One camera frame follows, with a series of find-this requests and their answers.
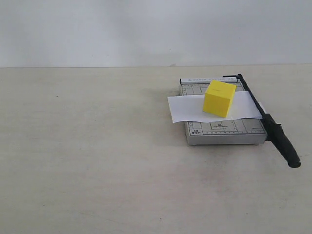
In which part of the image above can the yellow cube block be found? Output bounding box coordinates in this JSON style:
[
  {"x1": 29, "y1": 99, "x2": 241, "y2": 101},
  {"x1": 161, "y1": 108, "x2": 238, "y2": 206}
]
[{"x1": 202, "y1": 80, "x2": 236, "y2": 118}]

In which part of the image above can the white paper sheet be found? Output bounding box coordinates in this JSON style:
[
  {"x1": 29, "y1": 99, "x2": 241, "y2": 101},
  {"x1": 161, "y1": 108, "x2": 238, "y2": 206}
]
[{"x1": 168, "y1": 91, "x2": 262, "y2": 123}]

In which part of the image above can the black cutter blade arm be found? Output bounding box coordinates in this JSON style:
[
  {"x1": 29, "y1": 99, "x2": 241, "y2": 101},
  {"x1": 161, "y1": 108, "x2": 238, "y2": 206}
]
[{"x1": 237, "y1": 74, "x2": 301, "y2": 168}]

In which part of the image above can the grey paper cutter base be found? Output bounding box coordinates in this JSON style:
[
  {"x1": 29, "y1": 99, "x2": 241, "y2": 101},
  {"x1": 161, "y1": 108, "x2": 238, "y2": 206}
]
[{"x1": 180, "y1": 75, "x2": 267, "y2": 145}]

